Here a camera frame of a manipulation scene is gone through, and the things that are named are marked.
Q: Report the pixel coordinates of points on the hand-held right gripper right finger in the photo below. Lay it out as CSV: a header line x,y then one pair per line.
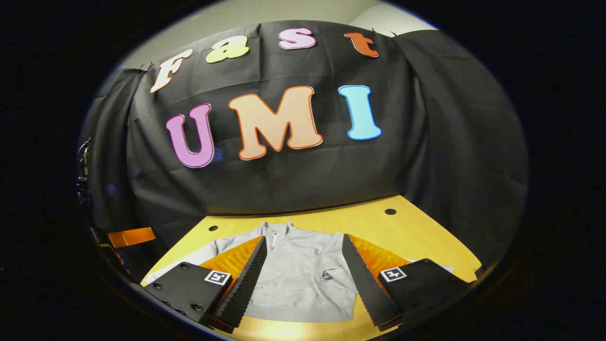
x,y
367,284

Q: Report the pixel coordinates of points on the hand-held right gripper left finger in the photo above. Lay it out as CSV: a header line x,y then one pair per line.
x,y
246,284

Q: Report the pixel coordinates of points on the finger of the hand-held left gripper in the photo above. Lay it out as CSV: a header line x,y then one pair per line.
x,y
130,237

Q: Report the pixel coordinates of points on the grey zip-collar sweatshirt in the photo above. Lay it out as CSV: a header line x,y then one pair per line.
x,y
303,277

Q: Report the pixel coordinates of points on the black backdrop cloth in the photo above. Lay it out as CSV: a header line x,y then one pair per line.
x,y
307,180

